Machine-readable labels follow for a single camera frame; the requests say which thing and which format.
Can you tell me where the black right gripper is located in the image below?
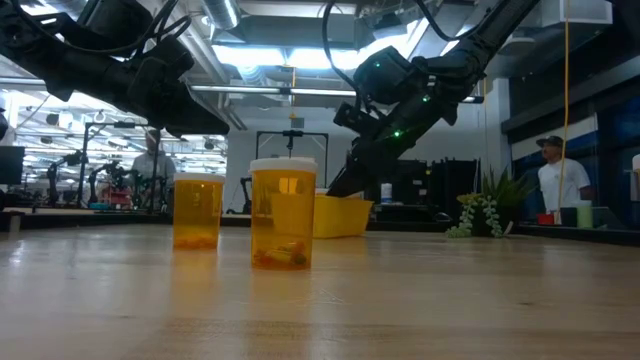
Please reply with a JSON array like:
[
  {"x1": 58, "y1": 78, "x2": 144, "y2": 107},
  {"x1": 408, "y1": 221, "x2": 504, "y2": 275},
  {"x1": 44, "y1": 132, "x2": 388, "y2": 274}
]
[{"x1": 327, "y1": 79, "x2": 454, "y2": 198}]

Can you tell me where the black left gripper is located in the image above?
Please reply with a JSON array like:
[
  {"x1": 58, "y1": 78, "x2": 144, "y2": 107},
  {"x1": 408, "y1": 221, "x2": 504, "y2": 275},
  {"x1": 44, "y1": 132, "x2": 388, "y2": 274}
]
[{"x1": 69, "y1": 49, "x2": 231, "y2": 137}]

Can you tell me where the orange pill bottle white cap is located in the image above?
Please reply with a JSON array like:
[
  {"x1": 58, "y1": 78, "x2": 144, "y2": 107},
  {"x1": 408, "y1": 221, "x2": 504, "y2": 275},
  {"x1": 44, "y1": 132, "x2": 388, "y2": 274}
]
[
  {"x1": 172, "y1": 172, "x2": 227, "y2": 251},
  {"x1": 248, "y1": 156, "x2": 320, "y2": 272}
]

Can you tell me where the yellow plastic basket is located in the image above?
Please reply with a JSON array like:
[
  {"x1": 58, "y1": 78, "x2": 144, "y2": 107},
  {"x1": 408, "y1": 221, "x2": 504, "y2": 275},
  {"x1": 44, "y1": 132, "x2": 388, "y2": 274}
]
[{"x1": 313, "y1": 193, "x2": 375, "y2": 240}]

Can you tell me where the person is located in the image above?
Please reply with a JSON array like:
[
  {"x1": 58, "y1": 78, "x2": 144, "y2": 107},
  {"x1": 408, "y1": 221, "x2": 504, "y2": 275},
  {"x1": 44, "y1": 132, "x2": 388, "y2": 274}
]
[
  {"x1": 535, "y1": 134, "x2": 595, "y2": 226},
  {"x1": 130, "y1": 128, "x2": 177, "y2": 211}
]

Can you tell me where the black left gripper knob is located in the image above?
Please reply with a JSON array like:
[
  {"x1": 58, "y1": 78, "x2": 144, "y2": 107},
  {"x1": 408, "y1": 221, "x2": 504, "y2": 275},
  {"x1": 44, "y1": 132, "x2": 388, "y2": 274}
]
[{"x1": 126, "y1": 57, "x2": 174, "y2": 110}]

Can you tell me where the black gripper knob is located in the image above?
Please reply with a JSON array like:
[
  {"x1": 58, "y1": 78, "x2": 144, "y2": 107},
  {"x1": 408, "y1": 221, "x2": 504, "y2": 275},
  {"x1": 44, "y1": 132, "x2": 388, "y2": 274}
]
[
  {"x1": 439, "y1": 99, "x2": 460, "y2": 127},
  {"x1": 126, "y1": 57, "x2": 174, "y2": 110}
]

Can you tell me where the long ceiling light bar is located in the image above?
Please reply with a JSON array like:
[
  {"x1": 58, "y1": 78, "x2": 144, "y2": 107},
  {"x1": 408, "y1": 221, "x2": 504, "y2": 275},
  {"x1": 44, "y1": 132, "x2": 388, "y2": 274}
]
[{"x1": 192, "y1": 84, "x2": 485, "y2": 105}]

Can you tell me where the black right gripper knob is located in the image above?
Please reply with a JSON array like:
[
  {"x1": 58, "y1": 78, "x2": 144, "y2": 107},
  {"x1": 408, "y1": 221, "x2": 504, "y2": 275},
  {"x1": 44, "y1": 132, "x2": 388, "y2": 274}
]
[{"x1": 439, "y1": 99, "x2": 460, "y2": 127}]

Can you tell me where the potted succulent with trailing strand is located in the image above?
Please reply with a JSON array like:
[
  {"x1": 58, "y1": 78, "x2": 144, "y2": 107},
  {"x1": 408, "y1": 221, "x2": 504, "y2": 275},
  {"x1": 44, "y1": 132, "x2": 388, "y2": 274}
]
[{"x1": 444, "y1": 167, "x2": 531, "y2": 240}]

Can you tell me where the black monitor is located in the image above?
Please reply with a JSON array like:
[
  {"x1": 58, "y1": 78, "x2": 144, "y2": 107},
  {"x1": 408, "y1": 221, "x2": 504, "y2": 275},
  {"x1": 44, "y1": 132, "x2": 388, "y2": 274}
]
[{"x1": 0, "y1": 145, "x2": 26, "y2": 186}]

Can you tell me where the green cup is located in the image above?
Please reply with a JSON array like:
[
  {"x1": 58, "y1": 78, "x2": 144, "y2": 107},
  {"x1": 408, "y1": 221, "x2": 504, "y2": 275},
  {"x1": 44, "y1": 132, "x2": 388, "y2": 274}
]
[{"x1": 576, "y1": 200, "x2": 594, "y2": 230}]

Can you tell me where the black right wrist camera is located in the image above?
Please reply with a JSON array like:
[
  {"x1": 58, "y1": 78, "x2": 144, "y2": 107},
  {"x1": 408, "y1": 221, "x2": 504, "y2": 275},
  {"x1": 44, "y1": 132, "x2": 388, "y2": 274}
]
[{"x1": 332, "y1": 101, "x2": 380, "y2": 137}]

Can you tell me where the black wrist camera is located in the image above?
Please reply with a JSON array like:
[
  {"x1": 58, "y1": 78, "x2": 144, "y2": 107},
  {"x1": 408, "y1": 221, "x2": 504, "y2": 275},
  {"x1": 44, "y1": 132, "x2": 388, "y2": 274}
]
[
  {"x1": 332, "y1": 101, "x2": 380, "y2": 137},
  {"x1": 130, "y1": 33, "x2": 196, "y2": 82}
]

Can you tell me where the black background rig frame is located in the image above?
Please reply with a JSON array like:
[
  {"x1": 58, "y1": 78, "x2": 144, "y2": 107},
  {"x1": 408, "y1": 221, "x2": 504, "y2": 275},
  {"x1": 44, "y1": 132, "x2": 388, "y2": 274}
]
[
  {"x1": 254, "y1": 129, "x2": 330, "y2": 194},
  {"x1": 77, "y1": 121, "x2": 164, "y2": 214}
]

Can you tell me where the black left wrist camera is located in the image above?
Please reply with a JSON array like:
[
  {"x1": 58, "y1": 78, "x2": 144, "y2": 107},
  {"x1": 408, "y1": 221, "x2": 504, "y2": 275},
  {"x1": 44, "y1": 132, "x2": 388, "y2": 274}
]
[{"x1": 130, "y1": 33, "x2": 196, "y2": 82}]

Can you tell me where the black aluminium table frame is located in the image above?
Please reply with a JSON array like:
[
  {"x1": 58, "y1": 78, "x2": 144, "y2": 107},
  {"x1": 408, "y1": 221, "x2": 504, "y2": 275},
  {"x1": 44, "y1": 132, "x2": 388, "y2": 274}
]
[{"x1": 0, "y1": 207, "x2": 640, "y2": 247}]

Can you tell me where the black right camera cable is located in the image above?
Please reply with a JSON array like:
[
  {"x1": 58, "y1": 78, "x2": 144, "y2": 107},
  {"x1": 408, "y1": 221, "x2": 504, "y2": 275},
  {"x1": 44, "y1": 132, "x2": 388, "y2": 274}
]
[{"x1": 321, "y1": 0, "x2": 364, "y2": 106}]

